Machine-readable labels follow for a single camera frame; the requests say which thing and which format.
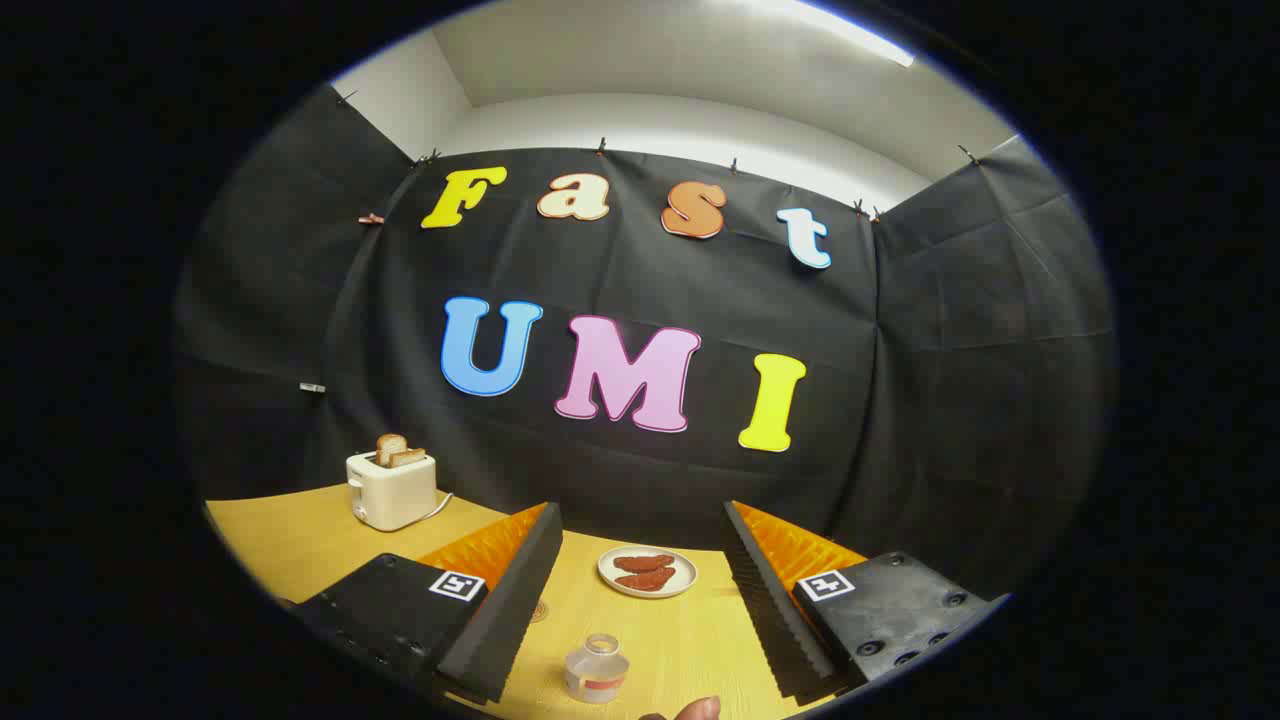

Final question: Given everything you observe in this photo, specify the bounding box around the black backdrop cloth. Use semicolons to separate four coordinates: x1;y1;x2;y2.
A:
172;85;1116;601

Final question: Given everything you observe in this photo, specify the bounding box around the clear juice bottle red label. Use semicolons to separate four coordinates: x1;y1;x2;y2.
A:
564;633;631;705

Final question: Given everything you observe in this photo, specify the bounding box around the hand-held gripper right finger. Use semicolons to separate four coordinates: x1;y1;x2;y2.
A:
722;500;1011;701

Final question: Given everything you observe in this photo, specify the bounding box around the wooden table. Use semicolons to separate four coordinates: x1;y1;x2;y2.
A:
203;483;871;720

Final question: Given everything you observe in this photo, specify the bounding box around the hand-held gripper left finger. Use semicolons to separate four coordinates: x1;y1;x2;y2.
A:
290;502;564;706

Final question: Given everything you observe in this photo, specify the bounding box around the cream toaster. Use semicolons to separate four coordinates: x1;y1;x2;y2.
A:
346;450;439;532

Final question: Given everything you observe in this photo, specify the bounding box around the white round plate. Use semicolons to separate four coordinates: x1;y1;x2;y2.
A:
597;546;698;599

